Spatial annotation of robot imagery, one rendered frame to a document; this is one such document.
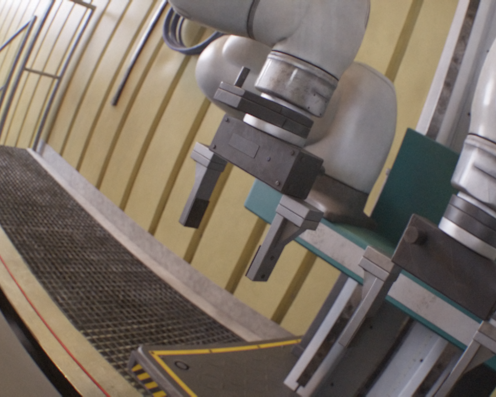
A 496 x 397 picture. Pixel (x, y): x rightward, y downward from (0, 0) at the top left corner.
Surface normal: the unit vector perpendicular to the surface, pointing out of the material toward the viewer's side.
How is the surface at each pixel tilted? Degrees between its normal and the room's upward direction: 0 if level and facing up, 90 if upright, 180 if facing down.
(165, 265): 90
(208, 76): 113
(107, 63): 90
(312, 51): 101
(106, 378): 1
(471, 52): 90
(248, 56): 96
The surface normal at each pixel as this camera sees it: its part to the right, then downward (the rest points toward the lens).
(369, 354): -0.64, -0.15
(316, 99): 0.65, 0.42
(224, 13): -0.47, 0.64
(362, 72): -0.11, -0.45
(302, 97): 0.19, 0.26
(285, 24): -0.56, 0.12
